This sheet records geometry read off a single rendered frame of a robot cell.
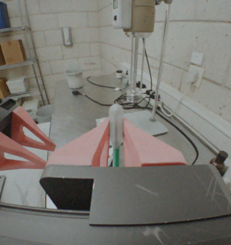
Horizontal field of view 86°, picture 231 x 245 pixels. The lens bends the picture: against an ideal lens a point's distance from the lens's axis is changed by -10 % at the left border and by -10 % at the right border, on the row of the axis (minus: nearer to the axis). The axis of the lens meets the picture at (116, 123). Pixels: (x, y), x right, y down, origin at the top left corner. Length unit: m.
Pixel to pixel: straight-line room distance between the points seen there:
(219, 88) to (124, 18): 0.44
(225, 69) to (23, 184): 0.81
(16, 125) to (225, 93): 0.64
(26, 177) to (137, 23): 0.60
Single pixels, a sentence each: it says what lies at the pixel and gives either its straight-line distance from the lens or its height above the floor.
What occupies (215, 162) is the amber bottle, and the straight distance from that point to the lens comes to 0.50.
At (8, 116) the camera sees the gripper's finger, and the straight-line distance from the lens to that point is 0.22.
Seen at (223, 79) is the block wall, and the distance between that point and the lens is 0.65.
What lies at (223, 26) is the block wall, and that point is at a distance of 0.67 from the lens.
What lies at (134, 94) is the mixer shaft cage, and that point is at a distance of 0.55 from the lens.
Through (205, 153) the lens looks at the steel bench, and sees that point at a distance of 0.63.
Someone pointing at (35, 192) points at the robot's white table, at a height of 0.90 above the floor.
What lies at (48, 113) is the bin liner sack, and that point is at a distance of 2.13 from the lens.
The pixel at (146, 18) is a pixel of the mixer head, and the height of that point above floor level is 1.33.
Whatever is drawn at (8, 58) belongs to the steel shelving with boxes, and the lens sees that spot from 2.28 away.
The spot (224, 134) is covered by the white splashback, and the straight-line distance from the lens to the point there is 0.62.
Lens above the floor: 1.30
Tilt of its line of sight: 36 degrees down
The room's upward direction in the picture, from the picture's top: straight up
